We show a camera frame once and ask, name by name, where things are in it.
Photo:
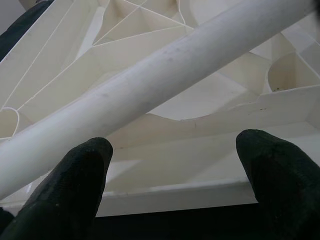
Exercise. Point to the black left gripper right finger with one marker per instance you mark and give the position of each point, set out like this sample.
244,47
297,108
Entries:
287,187

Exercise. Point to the black table cloth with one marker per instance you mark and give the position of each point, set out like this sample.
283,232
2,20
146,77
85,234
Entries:
20,25

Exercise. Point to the white plastic table leg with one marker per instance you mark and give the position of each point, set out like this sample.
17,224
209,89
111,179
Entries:
150,82

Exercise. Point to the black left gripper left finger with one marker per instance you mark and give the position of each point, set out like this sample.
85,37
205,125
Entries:
65,195

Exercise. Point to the white plastic children table top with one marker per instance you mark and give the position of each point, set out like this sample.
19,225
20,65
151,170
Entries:
200,95

